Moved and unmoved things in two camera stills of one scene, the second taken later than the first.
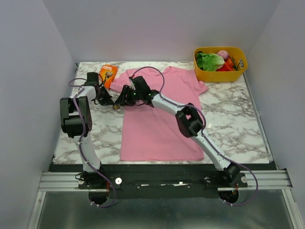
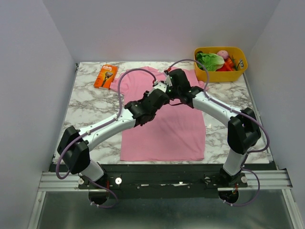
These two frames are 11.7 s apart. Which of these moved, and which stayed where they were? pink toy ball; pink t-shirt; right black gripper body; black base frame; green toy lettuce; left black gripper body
Moved: right black gripper body; left black gripper body
Stayed: pink t-shirt; pink toy ball; black base frame; green toy lettuce
